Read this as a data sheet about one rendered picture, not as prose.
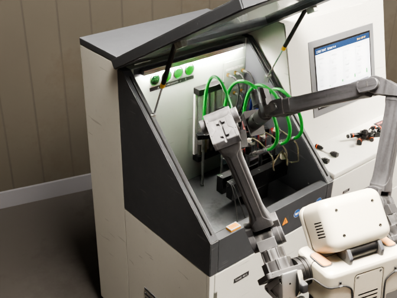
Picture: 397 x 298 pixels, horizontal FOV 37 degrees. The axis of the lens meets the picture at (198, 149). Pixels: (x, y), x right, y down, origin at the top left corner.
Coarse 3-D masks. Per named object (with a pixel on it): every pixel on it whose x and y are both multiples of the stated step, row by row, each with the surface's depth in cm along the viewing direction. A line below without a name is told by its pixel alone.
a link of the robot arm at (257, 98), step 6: (252, 90) 224; (258, 90) 223; (264, 90) 222; (252, 96) 224; (258, 96) 223; (264, 96) 222; (270, 96) 224; (252, 102) 224; (258, 102) 222; (264, 108) 219; (270, 108) 216; (276, 108) 215; (270, 114) 219
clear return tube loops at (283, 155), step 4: (284, 132) 262; (272, 136) 258; (256, 140) 254; (296, 144) 258; (284, 148) 255; (268, 152) 251; (280, 152) 265; (272, 156) 250; (280, 156) 268; (284, 156) 264; (272, 160) 251; (272, 164) 252; (272, 168) 253
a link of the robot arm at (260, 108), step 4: (260, 104) 222; (264, 104) 221; (260, 108) 221; (256, 112) 222; (260, 112) 221; (264, 112) 221; (256, 116) 222; (260, 116) 221; (264, 116) 221; (268, 116) 221; (256, 120) 223; (260, 120) 222; (264, 120) 221; (268, 120) 222; (260, 124) 225
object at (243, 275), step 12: (300, 228) 257; (288, 240) 254; (300, 240) 261; (288, 252) 258; (240, 264) 238; (252, 264) 243; (216, 276) 230; (228, 276) 235; (240, 276) 241; (252, 276) 247; (216, 288) 233; (228, 288) 239; (240, 288) 245; (252, 288) 251; (264, 288) 257
